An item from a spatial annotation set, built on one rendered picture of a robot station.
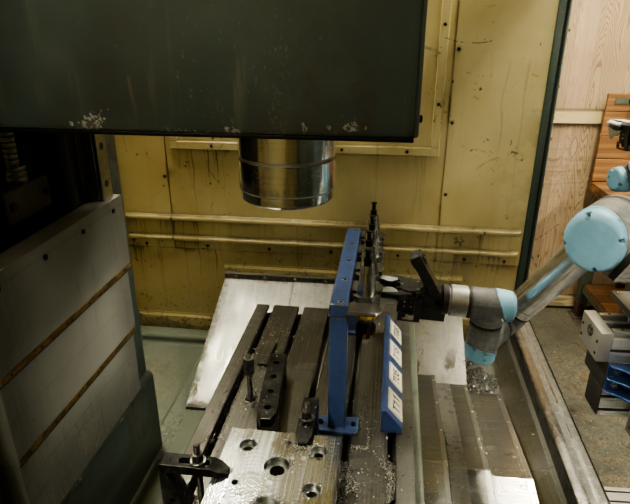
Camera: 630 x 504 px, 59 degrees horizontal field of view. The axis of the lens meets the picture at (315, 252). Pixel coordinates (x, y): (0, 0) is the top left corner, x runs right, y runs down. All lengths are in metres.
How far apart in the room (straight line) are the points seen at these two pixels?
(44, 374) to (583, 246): 1.02
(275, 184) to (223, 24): 0.24
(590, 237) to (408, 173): 0.93
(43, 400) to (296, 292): 1.16
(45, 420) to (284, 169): 0.64
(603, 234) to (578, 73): 2.56
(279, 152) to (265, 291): 1.31
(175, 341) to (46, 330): 1.25
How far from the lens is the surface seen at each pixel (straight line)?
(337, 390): 1.28
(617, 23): 3.71
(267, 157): 0.86
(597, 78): 3.70
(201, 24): 0.81
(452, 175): 1.97
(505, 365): 2.08
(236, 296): 2.12
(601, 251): 1.16
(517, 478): 1.54
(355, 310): 1.17
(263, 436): 1.21
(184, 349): 2.28
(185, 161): 2.09
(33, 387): 1.12
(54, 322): 1.13
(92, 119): 0.89
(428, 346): 1.96
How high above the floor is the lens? 1.78
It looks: 23 degrees down
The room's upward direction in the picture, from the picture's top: straight up
